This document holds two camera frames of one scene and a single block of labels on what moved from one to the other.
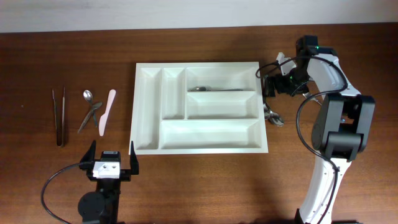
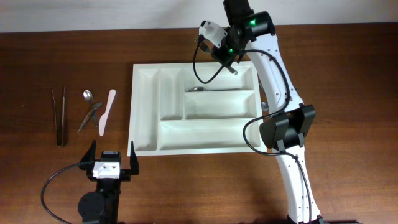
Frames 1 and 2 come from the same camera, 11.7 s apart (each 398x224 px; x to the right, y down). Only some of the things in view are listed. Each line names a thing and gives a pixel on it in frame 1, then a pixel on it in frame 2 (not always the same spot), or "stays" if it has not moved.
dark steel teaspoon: x=95 y=106 stays
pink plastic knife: x=103 y=118 stays
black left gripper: x=86 y=163 stays
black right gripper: x=278 y=79 -> x=226 y=58
